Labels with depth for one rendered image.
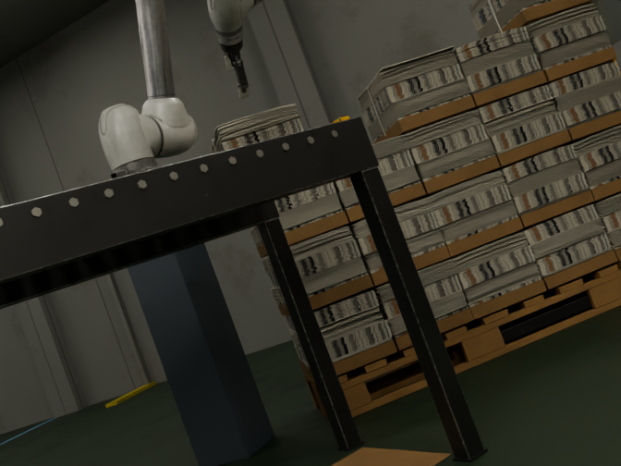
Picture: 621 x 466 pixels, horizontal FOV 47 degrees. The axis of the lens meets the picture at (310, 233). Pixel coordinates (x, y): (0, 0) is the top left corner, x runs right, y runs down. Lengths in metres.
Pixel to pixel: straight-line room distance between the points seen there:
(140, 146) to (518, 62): 1.37
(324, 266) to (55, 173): 4.56
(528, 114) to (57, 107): 4.74
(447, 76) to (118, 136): 1.16
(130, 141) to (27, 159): 4.41
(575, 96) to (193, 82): 3.66
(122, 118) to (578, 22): 1.67
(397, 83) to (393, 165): 0.29
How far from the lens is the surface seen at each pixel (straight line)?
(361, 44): 5.28
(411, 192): 2.48
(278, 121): 2.47
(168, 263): 2.41
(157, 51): 2.69
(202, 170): 1.41
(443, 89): 2.60
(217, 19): 2.26
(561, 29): 2.85
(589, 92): 2.83
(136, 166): 2.50
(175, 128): 2.66
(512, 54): 2.74
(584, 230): 2.72
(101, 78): 6.37
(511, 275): 2.59
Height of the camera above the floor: 0.54
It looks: 2 degrees up
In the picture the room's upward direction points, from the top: 20 degrees counter-clockwise
